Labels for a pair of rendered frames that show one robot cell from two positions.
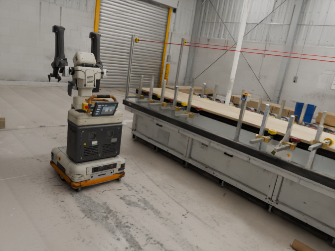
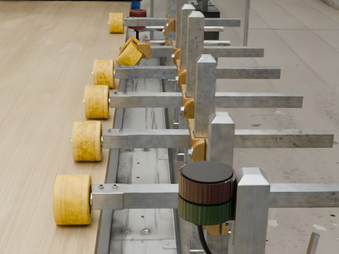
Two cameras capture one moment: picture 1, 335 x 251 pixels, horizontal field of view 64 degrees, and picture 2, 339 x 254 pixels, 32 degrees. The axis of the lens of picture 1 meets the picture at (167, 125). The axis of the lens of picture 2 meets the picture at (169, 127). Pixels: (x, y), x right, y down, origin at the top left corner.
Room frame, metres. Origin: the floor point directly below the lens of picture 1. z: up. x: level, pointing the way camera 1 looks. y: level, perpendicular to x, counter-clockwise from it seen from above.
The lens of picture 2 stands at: (2.91, -0.80, 1.39)
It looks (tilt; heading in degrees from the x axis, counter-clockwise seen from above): 21 degrees down; 223
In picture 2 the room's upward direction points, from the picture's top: 1 degrees clockwise
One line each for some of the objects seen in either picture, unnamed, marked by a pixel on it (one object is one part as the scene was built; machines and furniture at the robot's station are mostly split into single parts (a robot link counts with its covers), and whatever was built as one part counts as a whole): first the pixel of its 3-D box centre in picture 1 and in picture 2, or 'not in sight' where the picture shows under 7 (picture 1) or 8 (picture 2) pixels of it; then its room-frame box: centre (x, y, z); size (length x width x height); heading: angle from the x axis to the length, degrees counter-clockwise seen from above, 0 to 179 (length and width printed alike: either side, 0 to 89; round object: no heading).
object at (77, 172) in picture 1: (87, 162); not in sight; (2.85, 0.85, 0.16); 0.67 x 0.64 x 0.25; 45
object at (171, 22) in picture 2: not in sight; (173, 22); (1.20, -2.40, 0.95); 0.14 x 0.06 x 0.05; 46
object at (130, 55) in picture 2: not in sight; (129, 55); (1.65, -2.16, 0.93); 0.09 x 0.08 x 0.09; 136
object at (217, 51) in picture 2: not in sight; (206, 51); (1.47, -1.99, 0.95); 0.36 x 0.03 x 0.03; 136
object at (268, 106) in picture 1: (262, 127); not in sight; (2.61, -0.95, 0.93); 0.04 x 0.04 x 0.48; 46
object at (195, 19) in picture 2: not in sight; (192, 113); (1.91, -1.66, 0.93); 0.04 x 0.04 x 0.48; 46
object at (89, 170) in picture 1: (104, 167); not in sight; (2.64, 0.61, 0.23); 0.41 x 0.02 x 0.08; 135
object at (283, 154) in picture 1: (278, 152); not in sight; (2.44, -1.09, 0.75); 0.26 x 0.01 x 0.10; 46
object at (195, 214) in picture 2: not in sight; (205, 202); (2.47, -1.16, 1.09); 0.06 x 0.06 x 0.02
